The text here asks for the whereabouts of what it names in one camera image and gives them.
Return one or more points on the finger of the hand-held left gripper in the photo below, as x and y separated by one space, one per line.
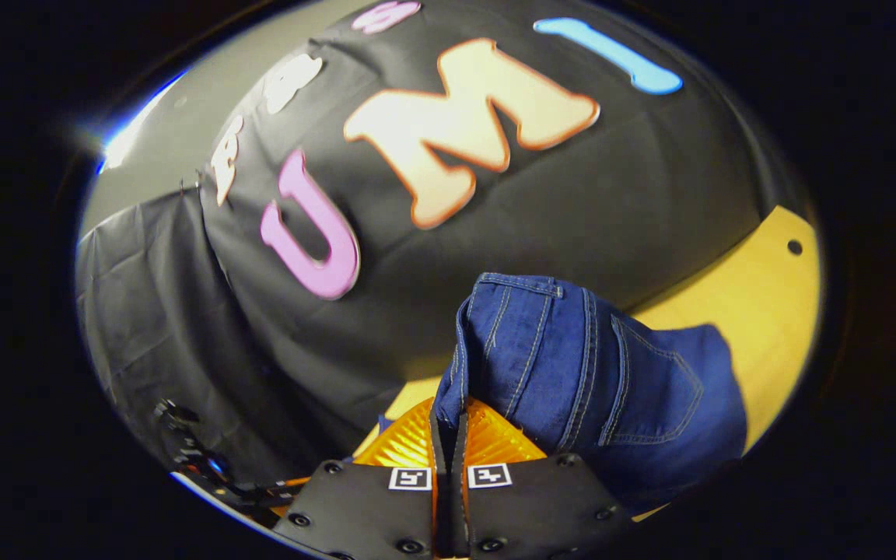
288 491

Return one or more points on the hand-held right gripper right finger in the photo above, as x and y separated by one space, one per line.
533 505

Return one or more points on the blue denim jeans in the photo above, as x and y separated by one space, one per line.
572 365

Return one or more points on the black backdrop cloth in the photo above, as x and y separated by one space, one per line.
572 218

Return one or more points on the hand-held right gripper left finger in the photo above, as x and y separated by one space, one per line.
370 505

